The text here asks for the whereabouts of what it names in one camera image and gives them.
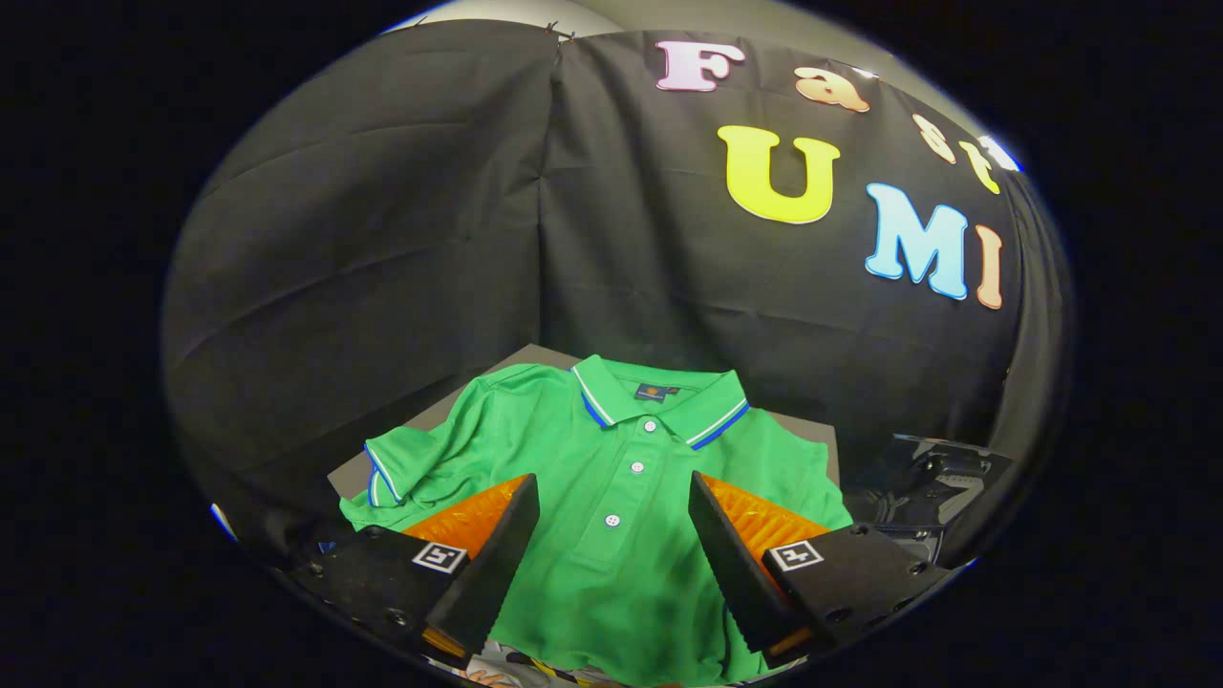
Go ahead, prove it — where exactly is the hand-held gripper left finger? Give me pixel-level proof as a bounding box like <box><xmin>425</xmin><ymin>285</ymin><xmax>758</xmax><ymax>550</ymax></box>
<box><xmin>287</xmin><ymin>475</ymin><xmax>540</xmax><ymax>670</ymax></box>

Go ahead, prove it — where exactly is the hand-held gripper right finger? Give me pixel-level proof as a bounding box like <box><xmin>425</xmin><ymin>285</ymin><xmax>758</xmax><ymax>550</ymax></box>
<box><xmin>688</xmin><ymin>472</ymin><xmax>961</xmax><ymax>670</ymax></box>

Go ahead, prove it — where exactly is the green polo shirt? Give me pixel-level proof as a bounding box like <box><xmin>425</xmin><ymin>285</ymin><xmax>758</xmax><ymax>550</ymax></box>
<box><xmin>339</xmin><ymin>354</ymin><xmax>854</xmax><ymax>687</ymax></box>

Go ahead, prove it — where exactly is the grey cabinet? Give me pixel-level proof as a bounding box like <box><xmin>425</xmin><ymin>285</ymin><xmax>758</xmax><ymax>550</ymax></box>
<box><xmin>328</xmin><ymin>342</ymin><xmax>842</xmax><ymax>498</ymax></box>

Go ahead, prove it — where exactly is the black backdrop cloth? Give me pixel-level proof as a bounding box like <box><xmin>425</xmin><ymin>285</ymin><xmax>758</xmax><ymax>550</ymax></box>
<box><xmin>162</xmin><ymin>19</ymin><xmax>1066</xmax><ymax>565</ymax></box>

